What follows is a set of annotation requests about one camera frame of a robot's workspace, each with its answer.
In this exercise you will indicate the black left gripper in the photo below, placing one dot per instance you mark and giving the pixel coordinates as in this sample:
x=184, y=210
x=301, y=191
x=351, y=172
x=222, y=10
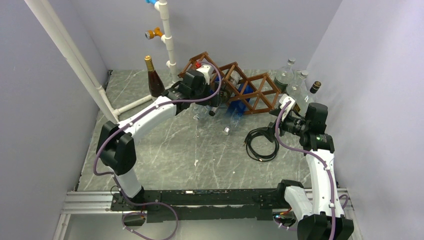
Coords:
x=215, y=101

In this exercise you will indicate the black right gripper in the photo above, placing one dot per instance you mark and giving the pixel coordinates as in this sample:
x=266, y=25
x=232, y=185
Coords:
x=268, y=131

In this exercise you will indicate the blue labelled clear bottle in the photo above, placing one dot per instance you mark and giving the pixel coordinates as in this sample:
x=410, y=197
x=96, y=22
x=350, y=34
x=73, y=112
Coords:
x=199, y=110

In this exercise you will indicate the clear white labelled bottle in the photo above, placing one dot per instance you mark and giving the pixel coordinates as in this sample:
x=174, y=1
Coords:
x=297, y=88

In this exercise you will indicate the black labelled whisky bottle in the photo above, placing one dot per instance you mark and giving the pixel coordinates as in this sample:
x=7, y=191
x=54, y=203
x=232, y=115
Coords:
x=311, y=98

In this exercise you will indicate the round clear glass bottle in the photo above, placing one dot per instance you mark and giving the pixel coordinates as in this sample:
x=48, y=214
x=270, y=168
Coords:
x=285, y=75

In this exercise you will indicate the dark red wine bottle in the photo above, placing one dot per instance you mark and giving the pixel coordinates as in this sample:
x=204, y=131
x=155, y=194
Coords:
x=155, y=84

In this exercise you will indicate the green wine bottle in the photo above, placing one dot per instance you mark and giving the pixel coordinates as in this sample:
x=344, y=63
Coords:
x=225, y=92

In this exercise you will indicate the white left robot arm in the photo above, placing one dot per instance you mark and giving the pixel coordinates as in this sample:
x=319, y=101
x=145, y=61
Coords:
x=116, y=144

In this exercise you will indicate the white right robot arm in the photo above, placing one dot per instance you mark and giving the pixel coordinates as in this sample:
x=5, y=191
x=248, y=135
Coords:
x=322, y=217

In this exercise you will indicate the brown wooden wine rack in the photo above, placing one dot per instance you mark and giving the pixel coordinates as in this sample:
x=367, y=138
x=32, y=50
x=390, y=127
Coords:
x=256, y=94

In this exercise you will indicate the orange pipe fitting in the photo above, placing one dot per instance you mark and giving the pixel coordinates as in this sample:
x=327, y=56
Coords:
x=156, y=32

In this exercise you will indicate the blue pipe fitting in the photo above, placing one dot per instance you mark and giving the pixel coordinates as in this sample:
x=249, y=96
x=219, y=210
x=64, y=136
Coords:
x=151, y=1

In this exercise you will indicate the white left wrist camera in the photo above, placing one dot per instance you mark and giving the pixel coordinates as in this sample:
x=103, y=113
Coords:
x=207, y=70

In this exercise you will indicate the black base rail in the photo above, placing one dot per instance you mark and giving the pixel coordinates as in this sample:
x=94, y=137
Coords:
x=206, y=204

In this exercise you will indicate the white pvc pipe frame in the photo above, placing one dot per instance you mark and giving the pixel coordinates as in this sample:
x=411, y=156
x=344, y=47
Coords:
x=49, y=85

